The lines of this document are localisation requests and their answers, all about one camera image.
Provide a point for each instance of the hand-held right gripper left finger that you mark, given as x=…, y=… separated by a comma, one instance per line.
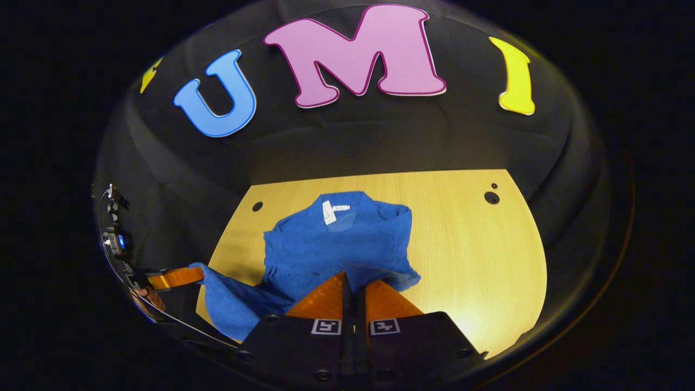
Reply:
x=346, y=347

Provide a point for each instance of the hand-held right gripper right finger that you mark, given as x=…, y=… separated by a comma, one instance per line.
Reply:
x=361, y=347

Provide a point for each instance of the black backdrop cloth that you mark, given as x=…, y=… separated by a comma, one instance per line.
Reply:
x=380, y=141

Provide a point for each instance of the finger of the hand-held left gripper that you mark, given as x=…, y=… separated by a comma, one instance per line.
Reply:
x=174, y=278

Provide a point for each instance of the blue knit garment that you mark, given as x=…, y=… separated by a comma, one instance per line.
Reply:
x=336, y=244

